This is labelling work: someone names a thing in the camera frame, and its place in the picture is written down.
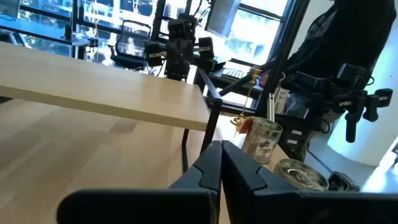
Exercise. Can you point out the gold candlestick holder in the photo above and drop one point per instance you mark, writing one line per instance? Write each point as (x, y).
(237, 119)

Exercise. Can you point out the black computer monitor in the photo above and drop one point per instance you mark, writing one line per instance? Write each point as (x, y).
(222, 18)

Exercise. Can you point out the black keyboard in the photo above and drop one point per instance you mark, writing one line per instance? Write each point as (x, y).
(233, 73)

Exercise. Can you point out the black mesh office chair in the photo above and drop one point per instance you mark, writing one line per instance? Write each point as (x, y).
(132, 46)

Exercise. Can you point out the silver floral candle tin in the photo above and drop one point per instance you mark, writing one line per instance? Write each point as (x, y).
(261, 143)
(298, 175)

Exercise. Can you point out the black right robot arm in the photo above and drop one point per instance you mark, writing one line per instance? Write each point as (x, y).
(192, 23)

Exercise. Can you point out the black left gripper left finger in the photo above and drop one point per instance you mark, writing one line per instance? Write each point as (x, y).
(140, 208)

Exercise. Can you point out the wooden shelf riser black frame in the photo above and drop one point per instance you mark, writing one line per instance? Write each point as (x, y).
(93, 84)

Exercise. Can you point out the black desk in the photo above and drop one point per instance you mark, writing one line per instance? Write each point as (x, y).
(224, 82)

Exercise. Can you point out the black box with white labels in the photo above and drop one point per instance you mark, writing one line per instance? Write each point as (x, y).
(295, 137)

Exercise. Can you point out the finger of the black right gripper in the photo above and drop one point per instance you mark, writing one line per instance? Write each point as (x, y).
(206, 48)
(155, 53)

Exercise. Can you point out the black aluminium cell frame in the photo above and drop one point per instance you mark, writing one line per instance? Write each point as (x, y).
(280, 56)

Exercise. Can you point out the small black camera box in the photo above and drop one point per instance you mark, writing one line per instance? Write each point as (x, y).
(342, 183)

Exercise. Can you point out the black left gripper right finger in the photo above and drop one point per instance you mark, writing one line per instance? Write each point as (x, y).
(295, 208)

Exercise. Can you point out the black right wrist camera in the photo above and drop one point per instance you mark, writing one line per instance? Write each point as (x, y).
(178, 29)

